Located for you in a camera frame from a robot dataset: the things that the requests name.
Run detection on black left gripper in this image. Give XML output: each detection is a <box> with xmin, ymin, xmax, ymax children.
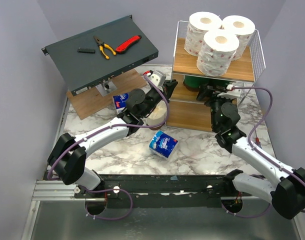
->
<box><xmin>140</xmin><ymin>81</ymin><xmax>179</xmax><ymax>119</ymax></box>

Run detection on green roll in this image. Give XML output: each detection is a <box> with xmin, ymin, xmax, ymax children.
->
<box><xmin>183</xmin><ymin>75</ymin><xmax>210</xmax><ymax>91</ymax></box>

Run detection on white wire wooden shelf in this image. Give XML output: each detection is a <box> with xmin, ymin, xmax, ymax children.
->
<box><xmin>164</xmin><ymin>20</ymin><xmax>266</xmax><ymax>133</ymax></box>

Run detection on beige brown paper roll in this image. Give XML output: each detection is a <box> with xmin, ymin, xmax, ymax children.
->
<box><xmin>146</xmin><ymin>100</ymin><xmax>167</xmax><ymax>130</ymax></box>

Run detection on short floral paper roll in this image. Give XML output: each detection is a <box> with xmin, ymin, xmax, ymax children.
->
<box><xmin>196</xmin><ymin>29</ymin><xmax>240</xmax><ymax>77</ymax></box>

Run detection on blue Tempo roll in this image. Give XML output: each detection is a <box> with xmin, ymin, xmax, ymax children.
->
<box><xmin>112</xmin><ymin>93</ymin><xmax>129</xmax><ymax>114</ymax></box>
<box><xmin>148</xmin><ymin>130</ymin><xmax>179</xmax><ymax>159</ymax></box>

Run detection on small floral paper roll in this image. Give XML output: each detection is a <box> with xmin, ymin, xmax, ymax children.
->
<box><xmin>184</xmin><ymin>11</ymin><xmax>222</xmax><ymax>56</ymax></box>

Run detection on large floral paper roll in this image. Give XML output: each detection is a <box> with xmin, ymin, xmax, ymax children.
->
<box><xmin>222</xmin><ymin>15</ymin><xmax>256</xmax><ymax>61</ymax></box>

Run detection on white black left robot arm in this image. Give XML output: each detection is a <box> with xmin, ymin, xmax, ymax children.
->
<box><xmin>46</xmin><ymin>79</ymin><xmax>178</xmax><ymax>198</ymax></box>

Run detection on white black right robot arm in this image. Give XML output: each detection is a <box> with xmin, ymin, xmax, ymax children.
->
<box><xmin>196</xmin><ymin>83</ymin><xmax>305</xmax><ymax>220</ymax></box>

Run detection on red black utility knife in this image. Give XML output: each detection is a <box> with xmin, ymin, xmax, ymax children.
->
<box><xmin>115</xmin><ymin>35</ymin><xmax>142</xmax><ymax>54</ymax></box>

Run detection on grey metal stand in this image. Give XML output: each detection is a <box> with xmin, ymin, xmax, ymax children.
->
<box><xmin>95</xmin><ymin>80</ymin><xmax>117</xmax><ymax>97</ymax></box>

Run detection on red blue screwdriver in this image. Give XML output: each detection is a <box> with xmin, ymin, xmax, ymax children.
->
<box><xmin>254</xmin><ymin>133</ymin><xmax>262</xmax><ymax>148</ymax></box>

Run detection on wooden base board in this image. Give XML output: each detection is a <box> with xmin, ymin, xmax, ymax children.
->
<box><xmin>66</xmin><ymin>69</ymin><xmax>147</xmax><ymax>120</ymax></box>

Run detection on dark grey rack panel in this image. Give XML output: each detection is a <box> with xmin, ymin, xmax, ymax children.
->
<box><xmin>42</xmin><ymin>15</ymin><xmax>159</xmax><ymax>96</ymax></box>

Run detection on small black connector block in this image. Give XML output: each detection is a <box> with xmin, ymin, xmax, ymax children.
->
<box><xmin>77</xmin><ymin>47</ymin><xmax>96</xmax><ymax>54</ymax></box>

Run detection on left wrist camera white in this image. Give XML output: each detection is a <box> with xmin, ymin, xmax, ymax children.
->
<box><xmin>145</xmin><ymin>70</ymin><xmax>166</xmax><ymax>87</ymax></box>

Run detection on yellow handled pliers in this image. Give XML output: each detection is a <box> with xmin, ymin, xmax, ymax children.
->
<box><xmin>93</xmin><ymin>36</ymin><xmax>117</xmax><ymax>60</ymax></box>

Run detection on black aluminium mounting rail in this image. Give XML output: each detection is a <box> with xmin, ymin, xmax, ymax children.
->
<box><xmin>32</xmin><ymin>172</ymin><xmax>298</xmax><ymax>210</ymax></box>

